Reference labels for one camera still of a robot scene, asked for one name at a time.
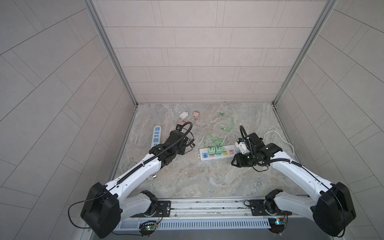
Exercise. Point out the green charger adapter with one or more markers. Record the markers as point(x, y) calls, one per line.
point(212, 151)
point(219, 150)

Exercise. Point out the aluminium mounting rail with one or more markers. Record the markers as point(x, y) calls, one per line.
point(227, 208)

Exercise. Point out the white blue socket power strip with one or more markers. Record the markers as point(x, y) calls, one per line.
point(157, 133)

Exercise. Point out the white charger adapter with cable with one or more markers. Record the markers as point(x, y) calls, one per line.
point(230, 138)

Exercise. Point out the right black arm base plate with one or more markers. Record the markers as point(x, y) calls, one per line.
point(264, 208)

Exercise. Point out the pink charger adapter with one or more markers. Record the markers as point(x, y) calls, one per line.
point(196, 115)

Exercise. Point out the white charger adapter far left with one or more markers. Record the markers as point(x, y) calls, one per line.
point(183, 115)

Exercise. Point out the green circuit board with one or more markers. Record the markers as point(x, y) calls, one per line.
point(277, 225)
point(147, 228)

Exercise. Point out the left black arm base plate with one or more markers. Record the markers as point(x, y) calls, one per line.
point(157, 208)

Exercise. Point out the white multicolour socket power strip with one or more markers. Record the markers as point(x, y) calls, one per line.
point(225, 152)

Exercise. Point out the right green circuit board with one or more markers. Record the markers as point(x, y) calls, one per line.
point(277, 225)

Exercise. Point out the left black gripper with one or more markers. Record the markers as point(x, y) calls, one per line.
point(180, 144)

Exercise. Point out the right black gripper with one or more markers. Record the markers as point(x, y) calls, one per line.
point(238, 161)

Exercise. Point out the left green circuit board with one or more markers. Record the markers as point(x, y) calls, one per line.
point(147, 228)

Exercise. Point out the white charger with black cable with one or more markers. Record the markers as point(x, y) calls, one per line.
point(187, 142)

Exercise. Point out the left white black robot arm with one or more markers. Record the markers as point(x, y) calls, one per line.
point(107, 205)

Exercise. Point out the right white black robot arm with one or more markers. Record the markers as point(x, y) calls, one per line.
point(329, 205)

